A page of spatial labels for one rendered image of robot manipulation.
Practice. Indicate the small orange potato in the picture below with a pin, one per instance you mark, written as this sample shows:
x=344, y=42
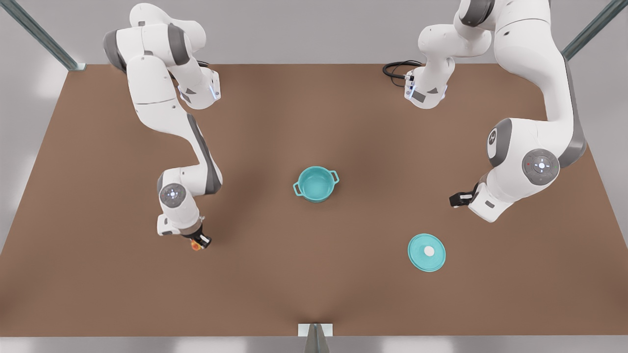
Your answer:
x=196, y=245

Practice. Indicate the silver frame post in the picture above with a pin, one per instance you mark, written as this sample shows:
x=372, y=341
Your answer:
x=39, y=33
x=591, y=28
x=315, y=338

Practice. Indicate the teal lid with white knob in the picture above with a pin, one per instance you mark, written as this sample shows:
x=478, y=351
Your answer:
x=426, y=252

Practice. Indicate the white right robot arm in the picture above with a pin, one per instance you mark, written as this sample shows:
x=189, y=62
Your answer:
x=152, y=93

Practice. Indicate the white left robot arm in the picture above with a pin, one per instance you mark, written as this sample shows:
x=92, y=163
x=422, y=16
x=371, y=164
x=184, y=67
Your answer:
x=530, y=73

